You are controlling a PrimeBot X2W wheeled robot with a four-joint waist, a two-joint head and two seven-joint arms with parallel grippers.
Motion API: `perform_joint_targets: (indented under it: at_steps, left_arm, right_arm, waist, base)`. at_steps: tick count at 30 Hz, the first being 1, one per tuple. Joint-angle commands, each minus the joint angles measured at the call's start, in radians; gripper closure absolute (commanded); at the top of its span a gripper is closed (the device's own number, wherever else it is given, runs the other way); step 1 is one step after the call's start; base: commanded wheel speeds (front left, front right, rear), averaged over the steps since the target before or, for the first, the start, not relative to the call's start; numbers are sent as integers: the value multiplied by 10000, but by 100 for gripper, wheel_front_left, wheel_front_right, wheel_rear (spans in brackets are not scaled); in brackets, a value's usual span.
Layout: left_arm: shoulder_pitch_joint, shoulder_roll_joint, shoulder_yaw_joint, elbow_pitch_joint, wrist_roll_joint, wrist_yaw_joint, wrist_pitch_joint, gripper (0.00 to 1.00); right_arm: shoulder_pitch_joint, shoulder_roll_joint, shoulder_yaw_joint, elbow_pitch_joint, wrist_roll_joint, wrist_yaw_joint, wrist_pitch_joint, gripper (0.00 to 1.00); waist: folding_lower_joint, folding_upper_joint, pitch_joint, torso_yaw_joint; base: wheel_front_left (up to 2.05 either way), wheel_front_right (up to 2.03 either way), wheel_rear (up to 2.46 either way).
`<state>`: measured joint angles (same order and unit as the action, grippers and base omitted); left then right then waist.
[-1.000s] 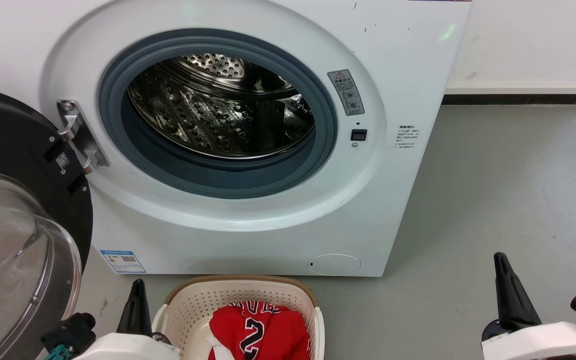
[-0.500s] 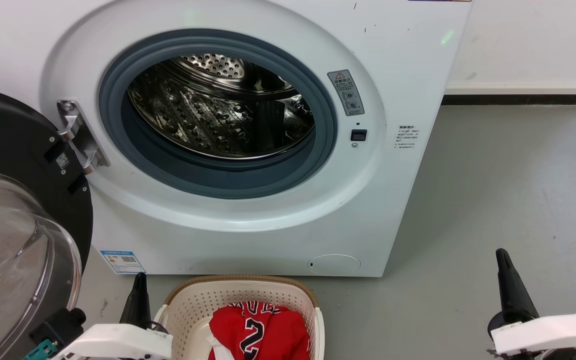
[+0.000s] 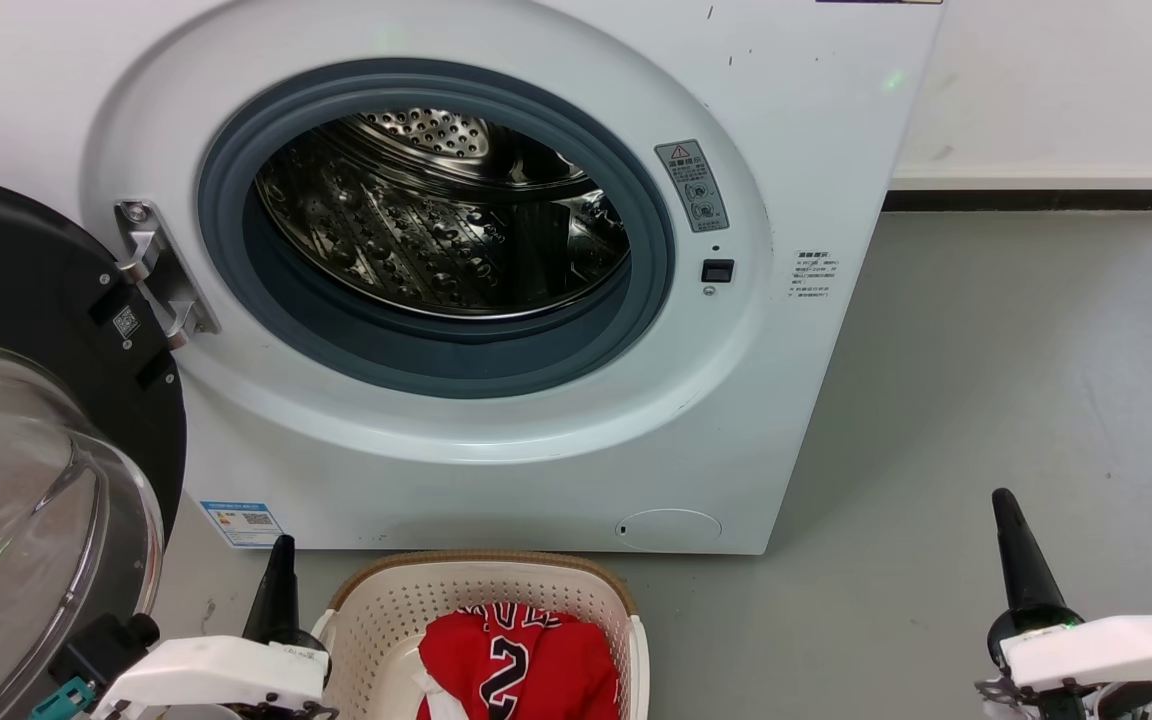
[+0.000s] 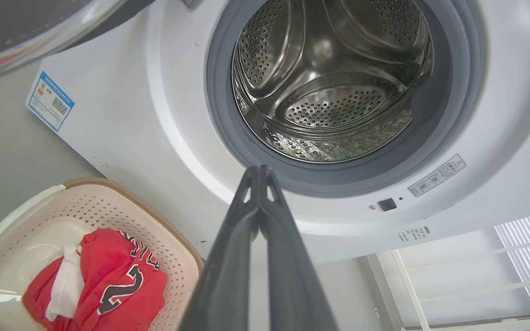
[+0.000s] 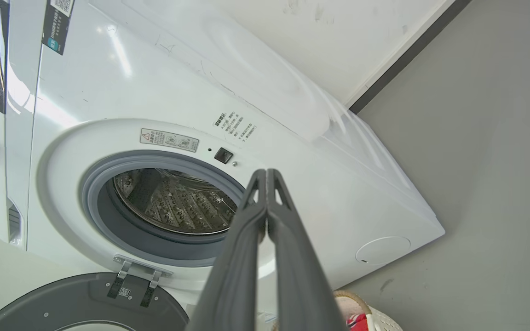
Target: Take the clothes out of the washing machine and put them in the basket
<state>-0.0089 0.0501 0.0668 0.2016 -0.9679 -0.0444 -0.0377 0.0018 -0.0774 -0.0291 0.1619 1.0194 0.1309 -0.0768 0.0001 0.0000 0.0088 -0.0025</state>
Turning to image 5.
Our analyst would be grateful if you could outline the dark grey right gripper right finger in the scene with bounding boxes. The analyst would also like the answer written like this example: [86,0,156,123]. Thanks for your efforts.
[266,169,346,331]

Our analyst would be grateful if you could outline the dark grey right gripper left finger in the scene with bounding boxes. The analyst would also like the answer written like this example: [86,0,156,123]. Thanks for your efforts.
[186,169,267,331]

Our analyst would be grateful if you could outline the red and white garment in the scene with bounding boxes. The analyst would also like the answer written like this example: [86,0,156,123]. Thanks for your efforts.
[348,314,369,331]

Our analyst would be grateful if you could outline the cream laundry basket pink rim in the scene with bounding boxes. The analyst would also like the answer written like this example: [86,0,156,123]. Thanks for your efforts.
[333,290,403,331]

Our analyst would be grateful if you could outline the stainless steel washing machine drum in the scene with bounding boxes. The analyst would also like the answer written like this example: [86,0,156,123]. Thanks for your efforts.
[112,168,239,235]

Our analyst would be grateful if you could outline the metal washer door hinge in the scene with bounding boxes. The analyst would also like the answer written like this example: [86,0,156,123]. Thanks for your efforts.
[106,254,173,308]

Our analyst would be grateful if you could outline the grey round washer door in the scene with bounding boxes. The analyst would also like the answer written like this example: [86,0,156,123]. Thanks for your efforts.
[0,273,190,331]

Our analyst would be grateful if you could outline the round white filter cover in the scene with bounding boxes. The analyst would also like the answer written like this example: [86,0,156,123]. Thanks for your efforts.
[355,236,412,266]

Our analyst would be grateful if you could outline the grey rubber door gasket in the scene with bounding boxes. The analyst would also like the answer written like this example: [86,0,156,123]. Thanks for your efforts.
[80,150,247,268]

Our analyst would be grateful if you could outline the small printed text label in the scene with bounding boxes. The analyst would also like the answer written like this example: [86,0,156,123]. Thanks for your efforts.
[213,111,257,142]

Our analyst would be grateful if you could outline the warning triangle sticker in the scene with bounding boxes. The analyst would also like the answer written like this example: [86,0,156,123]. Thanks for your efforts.
[140,128,200,153]

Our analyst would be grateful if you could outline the white front-load washing machine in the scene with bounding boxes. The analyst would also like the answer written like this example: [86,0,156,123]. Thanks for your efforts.
[0,0,446,331]

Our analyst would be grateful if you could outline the black energy label sticker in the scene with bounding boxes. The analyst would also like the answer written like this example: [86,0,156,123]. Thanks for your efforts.
[42,0,76,56]

